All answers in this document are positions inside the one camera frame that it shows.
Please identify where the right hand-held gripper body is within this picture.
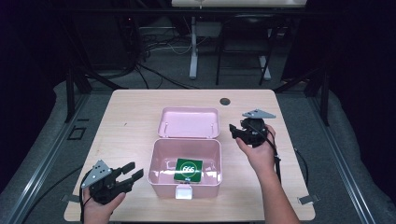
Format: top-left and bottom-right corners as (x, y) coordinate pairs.
(239, 108), (277, 148)

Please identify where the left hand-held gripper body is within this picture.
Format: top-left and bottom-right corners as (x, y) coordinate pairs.
(81, 159), (135, 205)

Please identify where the green square packet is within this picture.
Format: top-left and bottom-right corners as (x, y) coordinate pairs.
(173, 158), (204, 185)

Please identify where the pink plastic box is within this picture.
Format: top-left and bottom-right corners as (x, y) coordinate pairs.
(147, 106), (223, 201)

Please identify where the person's right hand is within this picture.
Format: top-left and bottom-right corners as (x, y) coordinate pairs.
(234, 124), (277, 175)

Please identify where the person's left hand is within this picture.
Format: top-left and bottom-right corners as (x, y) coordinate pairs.
(82, 189), (127, 224)

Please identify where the white desk leg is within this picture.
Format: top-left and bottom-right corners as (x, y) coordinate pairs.
(189, 15), (201, 80)

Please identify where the black metal chair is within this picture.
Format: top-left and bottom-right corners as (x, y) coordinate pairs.
(215, 12), (276, 87)

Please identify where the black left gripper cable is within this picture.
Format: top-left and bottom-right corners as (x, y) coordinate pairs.
(78, 169), (94, 224)

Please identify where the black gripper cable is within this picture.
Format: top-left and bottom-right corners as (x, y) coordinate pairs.
(78, 169), (94, 224)
(248, 123), (283, 185)

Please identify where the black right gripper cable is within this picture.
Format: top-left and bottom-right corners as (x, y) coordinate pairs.
(248, 123), (283, 185)

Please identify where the grey metal table bracket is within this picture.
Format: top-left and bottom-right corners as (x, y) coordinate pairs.
(297, 194), (320, 205)
(60, 193), (80, 203)

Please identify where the black floor cable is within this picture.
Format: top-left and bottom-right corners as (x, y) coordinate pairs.
(21, 165), (84, 224)

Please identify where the black cable beside table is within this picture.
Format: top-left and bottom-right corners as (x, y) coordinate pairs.
(293, 147), (310, 189)

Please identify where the aluminium floor rail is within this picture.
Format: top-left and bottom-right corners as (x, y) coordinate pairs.
(306, 92), (378, 224)
(0, 92), (92, 224)

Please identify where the black metal frame stand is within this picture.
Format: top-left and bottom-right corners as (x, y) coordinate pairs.
(274, 60), (332, 127)
(63, 60), (129, 124)

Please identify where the tangle of floor cables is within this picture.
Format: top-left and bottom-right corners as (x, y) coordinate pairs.
(135, 26), (202, 91)

